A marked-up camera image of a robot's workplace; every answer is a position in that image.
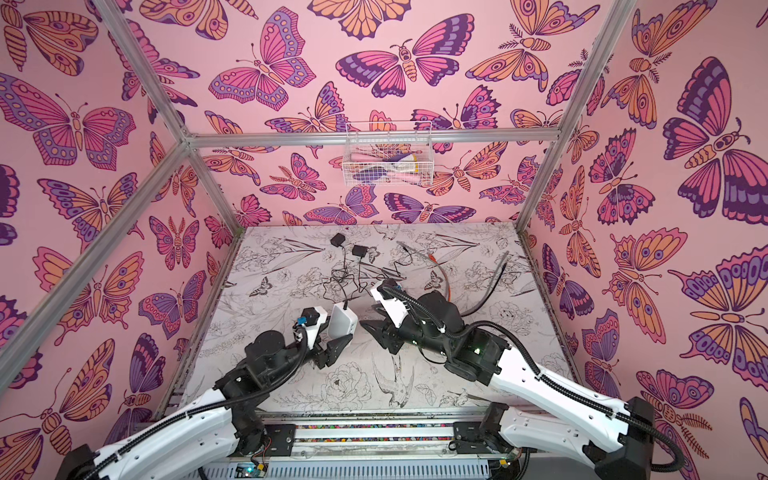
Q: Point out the wire basket on wall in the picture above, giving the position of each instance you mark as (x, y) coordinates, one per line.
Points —
(389, 152)

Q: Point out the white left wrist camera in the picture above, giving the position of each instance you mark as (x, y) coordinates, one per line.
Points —
(311, 322)

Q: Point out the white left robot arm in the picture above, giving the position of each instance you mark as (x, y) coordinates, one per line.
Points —
(222, 421)

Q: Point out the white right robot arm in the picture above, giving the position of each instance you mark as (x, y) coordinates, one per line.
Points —
(617, 439)

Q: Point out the black power adapter left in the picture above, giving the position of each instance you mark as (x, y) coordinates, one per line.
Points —
(338, 240)

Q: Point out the white network switch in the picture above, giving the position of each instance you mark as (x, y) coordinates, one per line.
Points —
(343, 321)

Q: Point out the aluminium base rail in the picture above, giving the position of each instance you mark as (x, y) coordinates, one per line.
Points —
(398, 436)

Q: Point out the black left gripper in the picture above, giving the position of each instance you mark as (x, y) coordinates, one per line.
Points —
(325, 356)

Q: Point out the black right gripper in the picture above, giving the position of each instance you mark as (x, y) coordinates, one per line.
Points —
(395, 330)

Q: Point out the grey slotted cable duct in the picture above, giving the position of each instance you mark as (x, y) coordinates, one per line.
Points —
(348, 469)

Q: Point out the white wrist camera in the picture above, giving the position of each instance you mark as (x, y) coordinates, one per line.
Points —
(311, 322)
(395, 308)

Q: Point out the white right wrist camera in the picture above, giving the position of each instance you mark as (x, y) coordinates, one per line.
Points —
(395, 308)

